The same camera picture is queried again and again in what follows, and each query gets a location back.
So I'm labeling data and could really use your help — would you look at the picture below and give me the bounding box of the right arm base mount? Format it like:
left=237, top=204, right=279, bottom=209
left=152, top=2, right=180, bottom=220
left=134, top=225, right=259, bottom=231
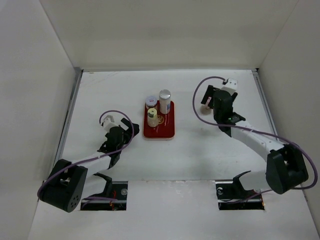
left=215, top=170, right=265, bottom=211

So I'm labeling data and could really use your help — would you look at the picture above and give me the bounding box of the yellow cap spice bottle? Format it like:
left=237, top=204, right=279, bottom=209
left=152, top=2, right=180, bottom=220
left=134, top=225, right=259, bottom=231
left=147, top=108, right=159, bottom=128

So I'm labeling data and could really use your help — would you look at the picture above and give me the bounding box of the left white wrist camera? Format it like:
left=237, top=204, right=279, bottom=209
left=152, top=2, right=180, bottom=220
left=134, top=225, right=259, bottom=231
left=100, top=115, right=118, bottom=132

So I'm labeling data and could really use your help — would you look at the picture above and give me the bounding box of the purple cable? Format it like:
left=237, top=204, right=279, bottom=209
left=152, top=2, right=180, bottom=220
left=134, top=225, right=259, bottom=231
left=37, top=110, right=136, bottom=208
left=192, top=76, right=318, bottom=204

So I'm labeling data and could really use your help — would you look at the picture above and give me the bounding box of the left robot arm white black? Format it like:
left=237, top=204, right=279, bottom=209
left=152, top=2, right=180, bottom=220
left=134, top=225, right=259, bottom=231
left=37, top=115, right=140, bottom=213

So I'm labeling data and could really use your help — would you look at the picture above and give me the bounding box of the red rectangular tray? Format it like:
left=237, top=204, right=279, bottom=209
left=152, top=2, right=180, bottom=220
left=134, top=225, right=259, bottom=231
left=143, top=101, right=176, bottom=139

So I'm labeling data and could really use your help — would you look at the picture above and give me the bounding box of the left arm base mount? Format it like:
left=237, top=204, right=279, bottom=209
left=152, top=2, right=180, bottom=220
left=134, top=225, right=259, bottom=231
left=79, top=173, right=129, bottom=211

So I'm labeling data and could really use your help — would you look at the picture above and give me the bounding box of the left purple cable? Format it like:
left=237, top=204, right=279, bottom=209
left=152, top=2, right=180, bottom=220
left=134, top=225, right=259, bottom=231
left=37, top=110, right=136, bottom=208

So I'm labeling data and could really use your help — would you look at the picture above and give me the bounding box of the pink cap spice bottle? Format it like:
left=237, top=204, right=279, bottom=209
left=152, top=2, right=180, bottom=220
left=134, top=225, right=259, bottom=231
left=200, top=97, right=212, bottom=116

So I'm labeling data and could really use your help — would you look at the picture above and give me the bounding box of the white cap red label jar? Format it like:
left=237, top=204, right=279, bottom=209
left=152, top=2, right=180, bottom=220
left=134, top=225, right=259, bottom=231
left=145, top=95, right=158, bottom=110

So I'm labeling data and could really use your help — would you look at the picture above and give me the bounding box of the silver cap tall bottle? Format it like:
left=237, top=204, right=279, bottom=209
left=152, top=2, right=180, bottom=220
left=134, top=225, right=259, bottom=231
left=159, top=89, right=171, bottom=115

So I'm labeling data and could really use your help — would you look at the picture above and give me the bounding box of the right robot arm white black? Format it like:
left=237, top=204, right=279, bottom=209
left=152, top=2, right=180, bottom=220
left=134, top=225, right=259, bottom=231
left=201, top=85, right=309, bottom=194

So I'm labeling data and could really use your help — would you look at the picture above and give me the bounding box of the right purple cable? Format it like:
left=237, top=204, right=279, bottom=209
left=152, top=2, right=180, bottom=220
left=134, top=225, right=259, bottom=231
left=192, top=76, right=318, bottom=204

